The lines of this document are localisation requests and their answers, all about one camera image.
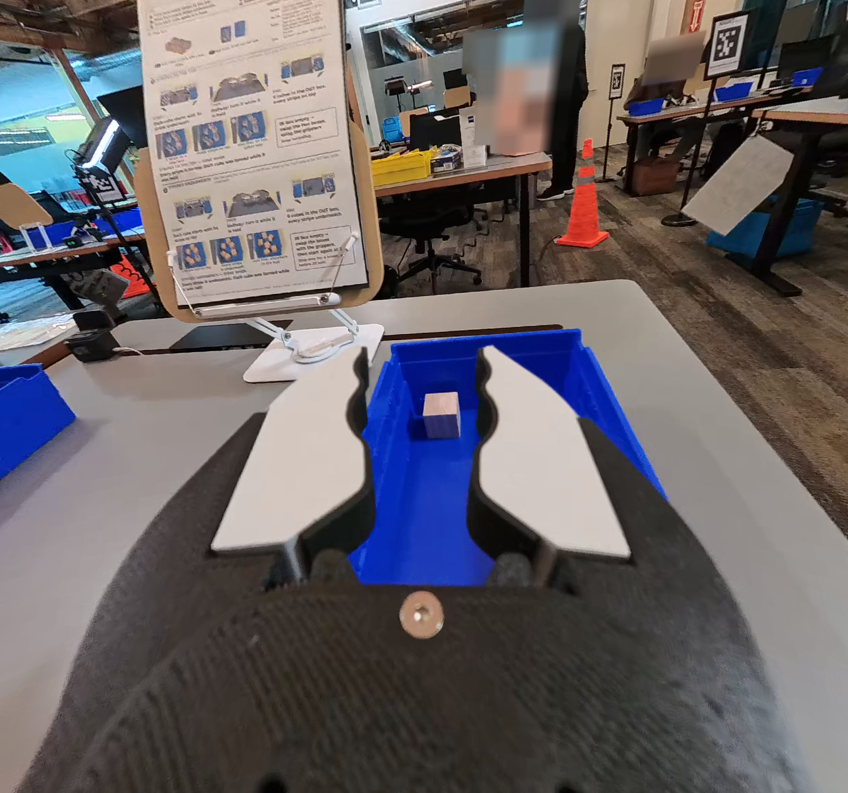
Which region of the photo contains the wooden document stand white base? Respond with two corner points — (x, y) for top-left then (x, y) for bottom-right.
(134, 0), (386, 383)

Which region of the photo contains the brown cardboard box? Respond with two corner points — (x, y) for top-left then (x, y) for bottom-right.
(632, 157), (682, 197)

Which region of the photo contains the brown rounded board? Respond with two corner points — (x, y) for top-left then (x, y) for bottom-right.
(0, 182), (54, 254)

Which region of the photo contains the orange traffic cone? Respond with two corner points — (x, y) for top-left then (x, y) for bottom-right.
(555, 138), (610, 249)
(109, 263), (152, 299)

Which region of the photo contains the wood-edged background table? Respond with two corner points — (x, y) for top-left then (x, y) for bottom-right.
(371, 152), (554, 289)

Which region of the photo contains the yellow storage bin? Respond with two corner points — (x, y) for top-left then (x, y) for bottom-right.
(371, 150), (438, 187)

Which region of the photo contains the dark desk cable cover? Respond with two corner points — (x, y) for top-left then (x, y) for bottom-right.
(169, 319), (292, 351)

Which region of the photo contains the black monitor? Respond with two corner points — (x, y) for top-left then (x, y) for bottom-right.
(776, 34), (841, 81)
(407, 110), (465, 154)

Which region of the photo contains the blue striped wooden cube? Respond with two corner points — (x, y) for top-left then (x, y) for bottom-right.
(423, 392), (461, 439)

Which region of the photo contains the printed instruction sheet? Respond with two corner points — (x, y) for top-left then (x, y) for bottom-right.
(136, 0), (370, 300)

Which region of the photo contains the wood-edged background desk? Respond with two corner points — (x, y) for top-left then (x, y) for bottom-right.
(0, 233), (150, 317)
(616, 94), (848, 297)

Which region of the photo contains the panel light on stand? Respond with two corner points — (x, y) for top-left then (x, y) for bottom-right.
(76, 118), (133, 174)

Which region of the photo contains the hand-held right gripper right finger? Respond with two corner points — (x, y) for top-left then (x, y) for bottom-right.
(467, 345), (632, 587)

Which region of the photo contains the grey leaning panel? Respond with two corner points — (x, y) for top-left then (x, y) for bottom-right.
(681, 136), (795, 236)

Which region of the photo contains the black battery charger case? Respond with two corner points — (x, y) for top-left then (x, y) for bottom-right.
(64, 309), (121, 363)

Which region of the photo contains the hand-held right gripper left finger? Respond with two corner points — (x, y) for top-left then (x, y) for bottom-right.
(211, 345), (377, 583)

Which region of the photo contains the printed paper sheet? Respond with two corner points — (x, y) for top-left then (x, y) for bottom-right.
(0, 319), (77, 351)

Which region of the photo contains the black office chair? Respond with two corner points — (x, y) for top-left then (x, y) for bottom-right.
(381, 203), (488, 293)

